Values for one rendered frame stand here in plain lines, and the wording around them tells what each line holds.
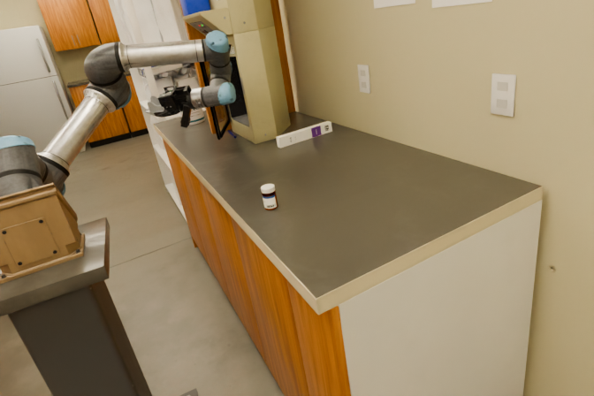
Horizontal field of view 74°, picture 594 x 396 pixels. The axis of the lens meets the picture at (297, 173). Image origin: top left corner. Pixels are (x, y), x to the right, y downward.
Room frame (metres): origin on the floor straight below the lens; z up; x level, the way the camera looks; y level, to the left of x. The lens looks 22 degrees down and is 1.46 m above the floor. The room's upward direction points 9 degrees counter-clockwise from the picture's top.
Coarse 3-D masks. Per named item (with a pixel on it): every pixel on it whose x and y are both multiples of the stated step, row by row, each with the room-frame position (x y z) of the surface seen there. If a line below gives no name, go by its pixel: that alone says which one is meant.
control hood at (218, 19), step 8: (224, 8) 1.68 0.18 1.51; (184, 16) 1.89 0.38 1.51; (192, 16) 1.76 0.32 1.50; (200, 16) 1.66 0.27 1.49; (208, 16) 1.64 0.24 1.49; (216, 16) 1.66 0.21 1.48; (224, 16) 1.67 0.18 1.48; (208, 24) 1.70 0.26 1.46; (216, 24) 1.65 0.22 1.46; (224, 24) 1.67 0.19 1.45; (200, 32) 1.94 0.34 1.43; (224, 32) 1.67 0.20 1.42
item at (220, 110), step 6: (204, 78) 1.65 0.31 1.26; (204, 84) 1.65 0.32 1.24; (210, 108) 1.65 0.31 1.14; (216, 108) 1.73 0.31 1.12; (222, 108) 1.85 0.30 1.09; (222, 114) 1.82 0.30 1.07; (222, 120) 1.79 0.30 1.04; (216, 126) 1.65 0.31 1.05; (222, 126) 1.76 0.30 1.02; (216, 132) 1.65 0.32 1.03
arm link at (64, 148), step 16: (96, 96) 1.37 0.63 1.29; (112, 96) 1.39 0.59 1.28; (128, 96) 1.47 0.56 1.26; (80, 112) 1.32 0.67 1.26; (96, 112) 1.34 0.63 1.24; (64, 128) 1.27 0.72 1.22; (80, 128) 1.28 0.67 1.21; (64, 144) 1.23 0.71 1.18; (80, 144) 1.27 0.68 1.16; (48, 160) 1.16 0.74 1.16; (64, 160) 1.20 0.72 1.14; (48, 176) 1.12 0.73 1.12; (64, 176) 1.18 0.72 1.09; (64, 192) 1.19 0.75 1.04
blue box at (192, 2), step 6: (180, 0) 1.90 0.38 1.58; (186, 0) 1.83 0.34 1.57; (192, 0) 1.84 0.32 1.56; (198, 0) 1.85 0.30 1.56; (204, 0) 1.86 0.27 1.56; (186, 6) 1.84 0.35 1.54; (192, 6) 1.83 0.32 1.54; (198, 6) 1.84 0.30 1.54; (204, 6) 1.86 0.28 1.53; (186, 12) 1.86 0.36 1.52; (192, 12) 1.83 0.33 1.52
